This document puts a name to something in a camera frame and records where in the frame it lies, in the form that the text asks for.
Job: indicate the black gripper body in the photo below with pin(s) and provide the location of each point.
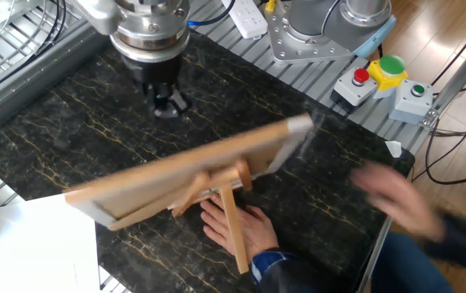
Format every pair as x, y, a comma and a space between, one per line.
157, 73

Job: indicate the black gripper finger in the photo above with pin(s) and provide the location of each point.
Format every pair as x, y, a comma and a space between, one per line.
172, 103
151, 97

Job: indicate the wooden photo frame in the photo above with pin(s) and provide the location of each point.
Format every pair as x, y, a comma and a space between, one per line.
168, 175

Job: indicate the wooden easel stand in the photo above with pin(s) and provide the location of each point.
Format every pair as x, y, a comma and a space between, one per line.
233, 228

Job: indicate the person's left forearm dark sleeve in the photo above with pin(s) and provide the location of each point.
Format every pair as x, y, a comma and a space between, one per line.
282, 272

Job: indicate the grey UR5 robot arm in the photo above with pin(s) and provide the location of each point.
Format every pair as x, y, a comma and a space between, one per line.
151, 24

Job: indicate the person's left hand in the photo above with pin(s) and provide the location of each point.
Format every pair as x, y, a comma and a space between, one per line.
257, 232

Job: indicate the person's right hand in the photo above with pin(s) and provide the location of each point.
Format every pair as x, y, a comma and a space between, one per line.
400, 203

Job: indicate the white power strip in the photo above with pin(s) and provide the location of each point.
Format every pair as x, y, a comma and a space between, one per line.
247, 18

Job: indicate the yellow plastic clip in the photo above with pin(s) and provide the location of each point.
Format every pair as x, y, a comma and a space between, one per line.
270, 5

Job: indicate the grey box red button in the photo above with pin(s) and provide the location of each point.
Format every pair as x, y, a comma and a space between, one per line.
351, 89

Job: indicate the white paper sheet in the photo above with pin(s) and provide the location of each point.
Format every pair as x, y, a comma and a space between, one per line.
1, 219
33, 252

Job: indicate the yellow box green mushroom button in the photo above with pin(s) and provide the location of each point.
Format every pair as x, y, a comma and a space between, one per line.
388, 71

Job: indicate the white tape scrap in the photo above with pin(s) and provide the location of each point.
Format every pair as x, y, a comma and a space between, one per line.
394, 148

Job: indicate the grey box green button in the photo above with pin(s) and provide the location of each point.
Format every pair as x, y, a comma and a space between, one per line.
410, 103

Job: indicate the blue jeans leg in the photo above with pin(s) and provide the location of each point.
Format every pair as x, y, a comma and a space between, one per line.
404, 268

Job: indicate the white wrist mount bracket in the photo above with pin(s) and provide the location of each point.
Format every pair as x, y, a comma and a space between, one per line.
98, 14

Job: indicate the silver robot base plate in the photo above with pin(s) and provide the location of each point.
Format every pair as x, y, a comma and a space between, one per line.
294, 45

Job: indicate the grey aluminium post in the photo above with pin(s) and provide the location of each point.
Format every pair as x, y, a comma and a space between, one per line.
461, 75

